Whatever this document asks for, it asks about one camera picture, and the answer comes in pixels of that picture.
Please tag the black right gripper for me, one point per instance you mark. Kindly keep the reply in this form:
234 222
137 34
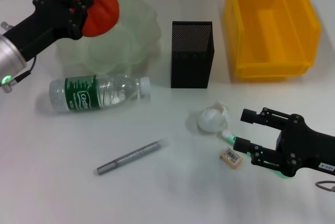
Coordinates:
306 150

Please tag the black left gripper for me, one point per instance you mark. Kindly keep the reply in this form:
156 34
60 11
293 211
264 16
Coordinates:
47 20

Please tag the red-orange fruit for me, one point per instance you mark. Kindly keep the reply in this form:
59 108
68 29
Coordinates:
104 9

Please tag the white paper ball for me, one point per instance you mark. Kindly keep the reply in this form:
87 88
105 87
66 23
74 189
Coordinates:
212 120

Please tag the clear water bottle green label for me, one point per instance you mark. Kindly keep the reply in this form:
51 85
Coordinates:
78 93

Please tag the mint green utility knife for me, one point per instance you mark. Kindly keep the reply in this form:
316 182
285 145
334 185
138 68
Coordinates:
229 137

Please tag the beige eraser with barcode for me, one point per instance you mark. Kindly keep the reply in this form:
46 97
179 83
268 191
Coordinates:
231 158

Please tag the pale green wavy glass plate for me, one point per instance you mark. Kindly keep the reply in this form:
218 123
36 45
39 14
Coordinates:
125 40

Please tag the black mesh pen holder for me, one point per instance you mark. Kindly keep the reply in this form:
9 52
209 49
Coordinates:
192 72

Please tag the grey glitter pen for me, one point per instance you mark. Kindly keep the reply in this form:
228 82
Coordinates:
131 156

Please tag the yellow plastic bin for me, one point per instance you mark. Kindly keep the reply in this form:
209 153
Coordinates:
274 51

